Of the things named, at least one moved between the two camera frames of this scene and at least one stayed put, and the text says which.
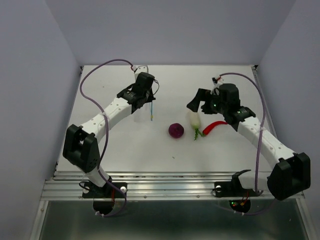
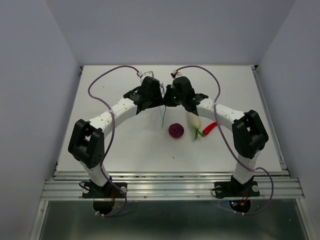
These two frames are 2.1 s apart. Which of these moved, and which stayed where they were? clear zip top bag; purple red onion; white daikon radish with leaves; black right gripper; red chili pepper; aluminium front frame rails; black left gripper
Moved: black left gripper; black right gripper; clear zip top bag
Stayed: aluminium front frame rails; red chili pepper; white daikon radish with leaves; purple red onion
